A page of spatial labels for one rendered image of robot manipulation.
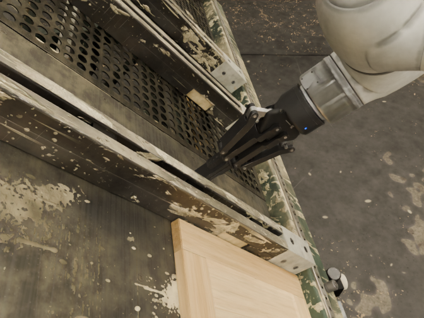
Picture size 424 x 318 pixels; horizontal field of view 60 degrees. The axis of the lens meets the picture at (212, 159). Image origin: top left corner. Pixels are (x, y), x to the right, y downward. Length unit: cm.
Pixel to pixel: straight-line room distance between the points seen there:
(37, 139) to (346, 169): 210
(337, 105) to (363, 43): 17
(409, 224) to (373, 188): 28
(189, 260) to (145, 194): 12
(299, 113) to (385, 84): 12
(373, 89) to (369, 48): 15
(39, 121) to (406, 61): 39
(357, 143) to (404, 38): 221
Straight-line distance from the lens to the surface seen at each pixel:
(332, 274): 107
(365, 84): 54
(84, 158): 50
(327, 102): 55
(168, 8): 116
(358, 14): 37
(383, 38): 39
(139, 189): 55
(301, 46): 343
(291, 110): 56
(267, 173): 107
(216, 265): 64
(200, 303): 57
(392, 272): 209
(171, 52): 90
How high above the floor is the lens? 172
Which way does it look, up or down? 48 degrees down
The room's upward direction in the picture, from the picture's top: straight up
